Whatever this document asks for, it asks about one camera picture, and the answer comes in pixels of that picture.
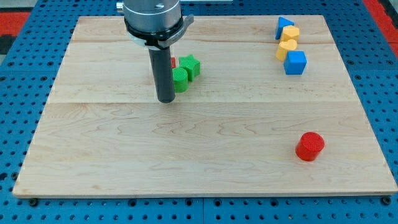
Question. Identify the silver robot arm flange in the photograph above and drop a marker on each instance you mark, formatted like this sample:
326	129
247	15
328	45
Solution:
155	24

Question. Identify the green cylinder block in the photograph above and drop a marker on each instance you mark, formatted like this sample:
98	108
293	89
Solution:
180	77

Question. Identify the green star block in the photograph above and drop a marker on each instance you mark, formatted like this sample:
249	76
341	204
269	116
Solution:
191	65

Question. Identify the light wooden board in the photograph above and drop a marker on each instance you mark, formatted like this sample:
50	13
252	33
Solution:
233	133

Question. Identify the small red block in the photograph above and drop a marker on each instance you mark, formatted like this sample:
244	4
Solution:
173	62

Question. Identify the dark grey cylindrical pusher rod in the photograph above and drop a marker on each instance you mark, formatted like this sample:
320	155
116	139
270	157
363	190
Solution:
162	73

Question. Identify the yellow heart block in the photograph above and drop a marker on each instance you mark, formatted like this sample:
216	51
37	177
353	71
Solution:
284	47

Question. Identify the blue cube block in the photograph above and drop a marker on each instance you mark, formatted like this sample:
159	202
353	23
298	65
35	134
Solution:
295	62

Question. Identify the red cylinder block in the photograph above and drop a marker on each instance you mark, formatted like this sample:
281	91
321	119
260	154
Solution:
310	146

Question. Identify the yellow hexagon block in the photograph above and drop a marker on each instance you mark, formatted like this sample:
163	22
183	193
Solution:
290	33

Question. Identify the blue triangle block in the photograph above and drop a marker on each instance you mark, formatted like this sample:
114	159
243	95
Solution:
281	23

